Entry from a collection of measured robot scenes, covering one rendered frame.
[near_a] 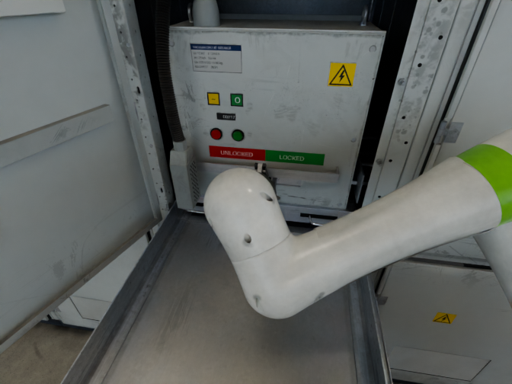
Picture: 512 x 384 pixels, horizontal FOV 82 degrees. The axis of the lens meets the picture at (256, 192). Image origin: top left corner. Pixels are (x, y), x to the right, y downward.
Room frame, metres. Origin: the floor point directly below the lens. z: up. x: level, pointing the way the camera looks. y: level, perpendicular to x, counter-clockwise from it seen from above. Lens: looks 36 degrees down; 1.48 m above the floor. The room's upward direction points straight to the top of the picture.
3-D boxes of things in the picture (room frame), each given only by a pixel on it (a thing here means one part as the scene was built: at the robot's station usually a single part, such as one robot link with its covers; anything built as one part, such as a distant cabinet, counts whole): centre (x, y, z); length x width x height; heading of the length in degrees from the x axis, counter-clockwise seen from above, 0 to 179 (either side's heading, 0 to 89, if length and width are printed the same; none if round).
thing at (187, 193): (0.68, 0.19, 1.04); 0.08 x 0.05 x 0.17; 171
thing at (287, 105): (0.72, -0.03, 1.15); 0.48 x 0.01 x 0.48; 81
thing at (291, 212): (0.73, -0.03, 0.89); 0.54 x 0.05 x 0.06; 81
